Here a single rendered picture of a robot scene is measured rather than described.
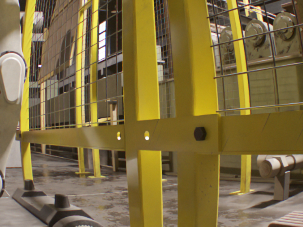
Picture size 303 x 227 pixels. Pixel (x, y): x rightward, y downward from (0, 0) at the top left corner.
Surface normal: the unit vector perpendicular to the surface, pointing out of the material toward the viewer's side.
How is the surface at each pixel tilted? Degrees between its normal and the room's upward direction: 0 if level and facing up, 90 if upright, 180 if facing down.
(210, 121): 90
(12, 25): 90
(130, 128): 90
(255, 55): 90
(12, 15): 115
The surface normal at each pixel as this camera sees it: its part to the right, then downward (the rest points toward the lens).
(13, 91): 0.58, -0.05
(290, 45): -0.85, 0.02
